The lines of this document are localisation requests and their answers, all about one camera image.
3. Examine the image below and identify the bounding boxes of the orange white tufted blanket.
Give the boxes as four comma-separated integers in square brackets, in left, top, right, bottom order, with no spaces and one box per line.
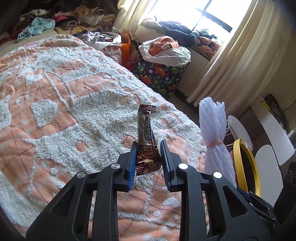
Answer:
[1,35,206,235]

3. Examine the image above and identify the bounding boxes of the white bag with clothes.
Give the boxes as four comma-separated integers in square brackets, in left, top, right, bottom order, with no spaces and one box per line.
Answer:
[138,36,191,67]

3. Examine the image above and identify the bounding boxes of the white wire stool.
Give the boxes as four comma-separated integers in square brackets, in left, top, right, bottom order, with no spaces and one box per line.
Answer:
[224,115,253,152]

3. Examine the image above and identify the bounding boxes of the floral pink pillow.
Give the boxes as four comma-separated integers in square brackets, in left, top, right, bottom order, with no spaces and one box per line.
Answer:
[101,45,122,65]

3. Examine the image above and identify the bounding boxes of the white vanity desk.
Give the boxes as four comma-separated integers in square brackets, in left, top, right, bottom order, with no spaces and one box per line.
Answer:
[251,96,295,206]

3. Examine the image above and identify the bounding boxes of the window frame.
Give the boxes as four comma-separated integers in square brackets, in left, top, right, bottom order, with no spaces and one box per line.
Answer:
[198,0,233,33]

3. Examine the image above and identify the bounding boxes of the clothes on window sill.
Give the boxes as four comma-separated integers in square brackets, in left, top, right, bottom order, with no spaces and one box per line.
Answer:
[141,19,221,59]

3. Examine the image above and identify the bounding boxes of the dinosaur print laundry basket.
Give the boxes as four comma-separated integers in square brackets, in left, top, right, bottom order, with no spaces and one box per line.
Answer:
[132,53,188,99]

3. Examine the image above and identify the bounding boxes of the yellow rimmed trash bin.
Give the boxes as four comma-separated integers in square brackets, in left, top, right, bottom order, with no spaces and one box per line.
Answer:
[233,138,261,197]

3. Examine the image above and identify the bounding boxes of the dark bag on desk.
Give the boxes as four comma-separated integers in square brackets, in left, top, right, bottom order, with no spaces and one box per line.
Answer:
[264,94,290,133]

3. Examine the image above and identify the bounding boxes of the orange bag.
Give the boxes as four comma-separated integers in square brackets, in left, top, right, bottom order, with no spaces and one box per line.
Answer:
[120,33,131,69]

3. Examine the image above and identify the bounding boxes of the white foam fruit net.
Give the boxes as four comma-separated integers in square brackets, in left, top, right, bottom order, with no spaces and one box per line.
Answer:
[199,96,237,187]

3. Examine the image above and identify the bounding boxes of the clothes pile on bed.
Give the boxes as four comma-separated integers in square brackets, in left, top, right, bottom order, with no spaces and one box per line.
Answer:
[1,0,119,44]

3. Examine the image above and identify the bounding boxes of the cream curtain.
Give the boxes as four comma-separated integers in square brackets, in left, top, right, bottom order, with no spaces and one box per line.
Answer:
[113,0,295,117]

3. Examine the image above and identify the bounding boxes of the brown chocolate bar wrapper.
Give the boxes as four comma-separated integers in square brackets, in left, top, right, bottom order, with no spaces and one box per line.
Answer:
[135,104,162,176]

